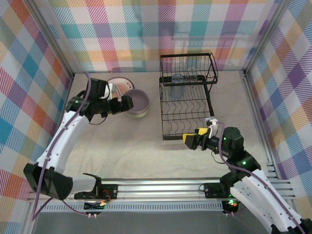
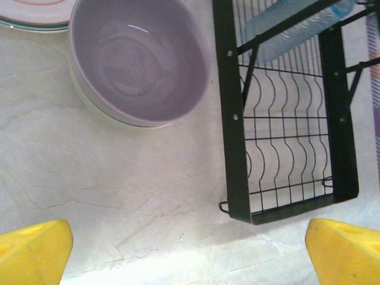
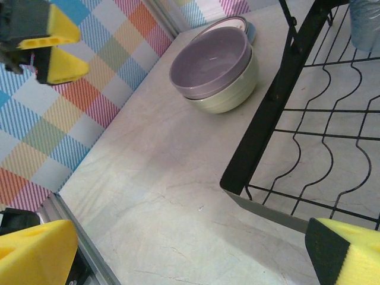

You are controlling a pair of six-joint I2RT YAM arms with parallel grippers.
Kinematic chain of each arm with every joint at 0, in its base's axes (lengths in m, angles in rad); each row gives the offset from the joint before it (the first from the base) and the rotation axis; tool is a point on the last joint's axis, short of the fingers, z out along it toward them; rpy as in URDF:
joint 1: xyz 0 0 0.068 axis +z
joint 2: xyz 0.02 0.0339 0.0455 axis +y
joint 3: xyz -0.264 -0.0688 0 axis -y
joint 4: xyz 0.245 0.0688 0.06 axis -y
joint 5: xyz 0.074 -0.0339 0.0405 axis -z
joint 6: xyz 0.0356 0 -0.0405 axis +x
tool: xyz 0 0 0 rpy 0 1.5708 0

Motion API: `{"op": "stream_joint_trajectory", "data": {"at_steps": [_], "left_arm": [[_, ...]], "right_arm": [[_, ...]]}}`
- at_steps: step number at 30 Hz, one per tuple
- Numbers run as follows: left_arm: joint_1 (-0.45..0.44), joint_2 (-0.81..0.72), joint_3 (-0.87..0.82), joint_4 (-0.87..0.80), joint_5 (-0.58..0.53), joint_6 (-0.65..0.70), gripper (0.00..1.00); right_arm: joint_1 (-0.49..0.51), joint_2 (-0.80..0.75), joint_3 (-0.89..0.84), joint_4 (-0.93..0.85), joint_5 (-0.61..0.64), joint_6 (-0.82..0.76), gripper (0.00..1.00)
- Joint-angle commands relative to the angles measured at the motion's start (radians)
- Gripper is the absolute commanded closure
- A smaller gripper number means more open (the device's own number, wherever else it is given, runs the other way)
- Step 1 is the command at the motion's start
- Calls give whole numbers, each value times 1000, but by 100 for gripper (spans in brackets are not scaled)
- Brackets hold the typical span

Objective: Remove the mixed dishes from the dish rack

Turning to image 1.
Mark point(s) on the purple bowl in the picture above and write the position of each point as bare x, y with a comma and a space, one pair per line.
139, 102

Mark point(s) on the pale green bowl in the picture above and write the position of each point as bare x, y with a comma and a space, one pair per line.
137, 116

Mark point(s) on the white plate orange sunburst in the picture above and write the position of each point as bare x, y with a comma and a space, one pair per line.
124, 83

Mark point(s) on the translucent blue cup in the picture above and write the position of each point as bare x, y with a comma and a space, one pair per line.
176, 90

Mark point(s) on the clear glass cup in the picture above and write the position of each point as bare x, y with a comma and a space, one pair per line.
192, 73

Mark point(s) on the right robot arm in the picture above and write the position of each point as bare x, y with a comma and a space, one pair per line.
256, 195

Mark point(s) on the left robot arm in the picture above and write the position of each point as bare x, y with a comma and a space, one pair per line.
58, 141

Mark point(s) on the controller circuit board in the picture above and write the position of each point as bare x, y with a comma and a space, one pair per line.
93, 207
231, 208

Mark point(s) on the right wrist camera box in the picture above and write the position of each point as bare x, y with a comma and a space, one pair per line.
211, 124

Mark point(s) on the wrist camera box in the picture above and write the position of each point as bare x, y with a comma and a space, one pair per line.
211, 124
111, 91

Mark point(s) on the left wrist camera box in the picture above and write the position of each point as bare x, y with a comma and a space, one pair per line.
111, 91

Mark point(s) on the aluminium side rail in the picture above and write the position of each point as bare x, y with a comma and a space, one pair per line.
256, 117
69, 84

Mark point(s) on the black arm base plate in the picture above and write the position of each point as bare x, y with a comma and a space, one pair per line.
212, 191
112, 191

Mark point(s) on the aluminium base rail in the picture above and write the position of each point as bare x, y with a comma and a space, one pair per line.
158, 191

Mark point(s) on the aluminium frame post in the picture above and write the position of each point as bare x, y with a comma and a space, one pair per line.
266, 36
50, 36

